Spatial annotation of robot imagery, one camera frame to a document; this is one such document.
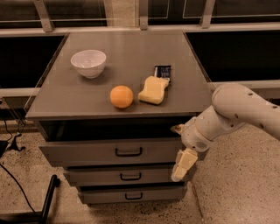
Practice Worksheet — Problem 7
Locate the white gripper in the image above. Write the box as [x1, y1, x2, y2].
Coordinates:
[171, 117, 214, 182]

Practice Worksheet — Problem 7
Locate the grey top drawer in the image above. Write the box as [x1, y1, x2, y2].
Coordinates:
[39, 138, 182, 167]

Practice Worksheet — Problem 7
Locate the grey drawer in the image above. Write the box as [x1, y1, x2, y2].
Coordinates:
[78, 185, 187, 204]
[39, 138, 182, 167]
[64, 164, 173, 186]

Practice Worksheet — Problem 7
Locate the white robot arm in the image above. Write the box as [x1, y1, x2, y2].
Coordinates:
[171, 83, 280, 182]

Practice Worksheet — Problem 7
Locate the grey drawer cabinet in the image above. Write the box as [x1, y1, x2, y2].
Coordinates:
[26, 31, 211, 193]

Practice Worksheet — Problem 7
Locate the grey bottom drawer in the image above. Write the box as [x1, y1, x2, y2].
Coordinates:
[78, 185, 187, 204]

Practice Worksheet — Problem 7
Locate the grey middle drawer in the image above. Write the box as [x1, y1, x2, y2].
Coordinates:
[64, 164, 173, 186]

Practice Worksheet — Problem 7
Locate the yellow sponge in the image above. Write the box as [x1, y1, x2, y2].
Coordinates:
[137, 76, 169, 105]

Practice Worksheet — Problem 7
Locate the dark blue snack packet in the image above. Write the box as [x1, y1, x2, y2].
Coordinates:
[154, 66, 172, 81]

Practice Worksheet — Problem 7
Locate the orange fruit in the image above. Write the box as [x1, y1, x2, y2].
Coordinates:
[109, 86, 133, 109]

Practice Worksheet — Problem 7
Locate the white ceramic bowl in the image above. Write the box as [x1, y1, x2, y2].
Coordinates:
[70, 50, 107, 79]

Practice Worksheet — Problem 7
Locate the black chair leg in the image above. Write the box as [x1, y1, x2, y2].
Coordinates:
[0, 175, 60, 224]

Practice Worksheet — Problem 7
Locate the metal window railing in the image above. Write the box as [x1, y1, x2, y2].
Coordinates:
[0, 0, 280, 36]

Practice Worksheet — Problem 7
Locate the black floor cable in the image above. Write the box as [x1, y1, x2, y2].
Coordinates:
[0, 162, 37, 214]

